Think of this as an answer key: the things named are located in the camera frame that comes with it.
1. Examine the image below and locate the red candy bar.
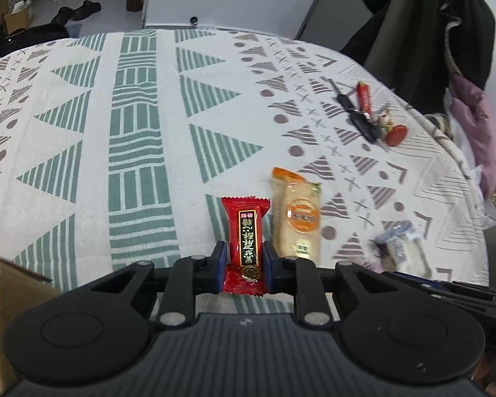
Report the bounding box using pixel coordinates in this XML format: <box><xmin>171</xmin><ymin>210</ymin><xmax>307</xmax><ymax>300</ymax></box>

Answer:
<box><xmin>221</xmin><ymin>196</ymin><xmax>270</xmax><ymax>296</ymax></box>

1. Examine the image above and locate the clear white cake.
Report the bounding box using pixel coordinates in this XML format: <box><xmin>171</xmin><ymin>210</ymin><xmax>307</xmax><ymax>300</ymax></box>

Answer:
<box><xmin>374</xmin><ymin>221</ymin><xmax>432</xmax><ymax>279</ymax></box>

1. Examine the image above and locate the orange cracker pack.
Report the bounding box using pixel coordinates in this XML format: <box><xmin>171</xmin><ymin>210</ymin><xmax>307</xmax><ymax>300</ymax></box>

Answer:
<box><xmin>271</xmin><ymin>168</ymin><xmax>321</xmax><ymax>263</ymax></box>

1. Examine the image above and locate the patterned white green bedspread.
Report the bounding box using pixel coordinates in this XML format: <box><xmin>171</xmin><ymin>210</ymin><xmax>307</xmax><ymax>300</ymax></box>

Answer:
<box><xmin>0</xmin><ymin>30</ymin><xmax>489</xmax><ymax>291</ymax></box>

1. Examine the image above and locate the red base doll figurine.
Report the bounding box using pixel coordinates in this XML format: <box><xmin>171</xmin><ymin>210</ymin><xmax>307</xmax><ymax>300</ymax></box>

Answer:
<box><xmin>376</xmin><ymin>110</ymin><xmax>408</xmax><ymax>147</ymax></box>

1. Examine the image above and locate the brown cardboard box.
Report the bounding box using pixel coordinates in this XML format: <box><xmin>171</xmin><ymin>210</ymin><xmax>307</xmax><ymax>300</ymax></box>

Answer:
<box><xmin>0</xmin><ymin>257</ymin><xmax>62</xmax><ymax>395</ymax></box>

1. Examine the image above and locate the pink purple garment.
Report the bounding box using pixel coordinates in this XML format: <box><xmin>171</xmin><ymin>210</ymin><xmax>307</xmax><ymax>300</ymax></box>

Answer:
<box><xmin>449</xmin><ymin>74</ymin><xmax>496</xmax><ymax>199</ymax></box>

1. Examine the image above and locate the black jacket on chair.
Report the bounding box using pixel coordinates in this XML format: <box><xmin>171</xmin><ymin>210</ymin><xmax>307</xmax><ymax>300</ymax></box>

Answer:
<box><xmin>341</xmin><ymin>0</ymin><xmax>496</xmax><ymax>115</ymax></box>

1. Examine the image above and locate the black shoe left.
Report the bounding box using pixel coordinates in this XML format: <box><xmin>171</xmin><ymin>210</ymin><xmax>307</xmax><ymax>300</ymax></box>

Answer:
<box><xmin>51</xmin><ymin>6</ymin><xmax>74</xmax><ymax>26</ymax></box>

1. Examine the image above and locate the black bag on floor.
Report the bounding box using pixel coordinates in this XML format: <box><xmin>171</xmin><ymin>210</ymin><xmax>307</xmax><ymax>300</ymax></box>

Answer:
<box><xmin>0</xmin><ymin>23</ymin><xmax>70</xmax><ymax>57</ymax></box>

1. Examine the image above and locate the red keychain tag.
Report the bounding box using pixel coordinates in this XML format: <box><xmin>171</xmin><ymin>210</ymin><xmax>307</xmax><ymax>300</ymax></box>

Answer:
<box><xmin>356</xmin><ymin>82</ymin><xmax>373</xmax><ymax>117</ymax></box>

